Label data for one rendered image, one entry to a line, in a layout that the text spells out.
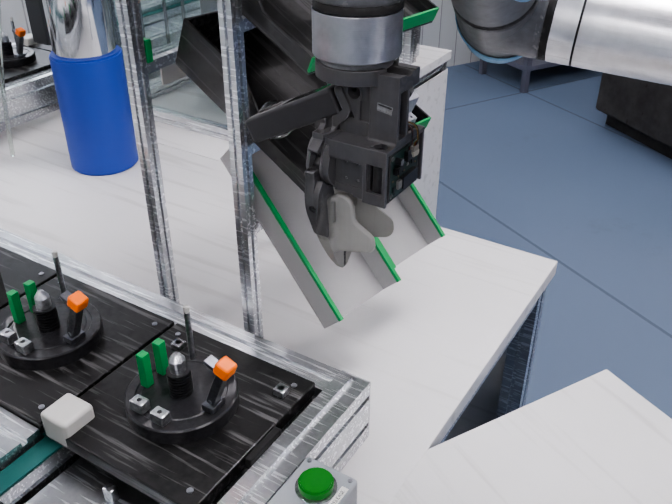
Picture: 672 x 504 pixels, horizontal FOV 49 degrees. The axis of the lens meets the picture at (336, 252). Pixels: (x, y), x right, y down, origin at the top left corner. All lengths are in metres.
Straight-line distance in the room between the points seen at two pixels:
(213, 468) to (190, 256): 0.65
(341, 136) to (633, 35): 0.25
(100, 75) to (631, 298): 2.07
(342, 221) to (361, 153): 0.09
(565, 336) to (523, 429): 1.63
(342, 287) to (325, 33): 0.53
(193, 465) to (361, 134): 0.44
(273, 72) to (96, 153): 0.77
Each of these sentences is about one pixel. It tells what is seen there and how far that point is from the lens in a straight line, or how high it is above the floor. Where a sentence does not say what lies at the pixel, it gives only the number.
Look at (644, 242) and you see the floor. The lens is 3.38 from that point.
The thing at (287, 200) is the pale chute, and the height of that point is 1.12.
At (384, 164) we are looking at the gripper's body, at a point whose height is 1.36.
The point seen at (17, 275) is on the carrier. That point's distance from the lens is 1.28.
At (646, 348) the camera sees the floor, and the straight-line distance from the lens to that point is 2.77.
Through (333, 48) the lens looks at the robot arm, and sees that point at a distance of 0.61.
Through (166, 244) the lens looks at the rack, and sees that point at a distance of 1.17.
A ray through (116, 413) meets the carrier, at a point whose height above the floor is 0.97.
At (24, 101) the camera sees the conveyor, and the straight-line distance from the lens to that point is 2.18.
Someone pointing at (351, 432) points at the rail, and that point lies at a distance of 1.00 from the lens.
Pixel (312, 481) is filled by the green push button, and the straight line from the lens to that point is 0.87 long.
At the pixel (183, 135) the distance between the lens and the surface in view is 1.99.
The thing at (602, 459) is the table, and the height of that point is 0.86.
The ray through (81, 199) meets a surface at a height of 0.86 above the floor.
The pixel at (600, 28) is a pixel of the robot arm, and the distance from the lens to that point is 0.68.
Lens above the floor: 1.63
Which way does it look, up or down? 32 degrees down
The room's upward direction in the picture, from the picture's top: straight up
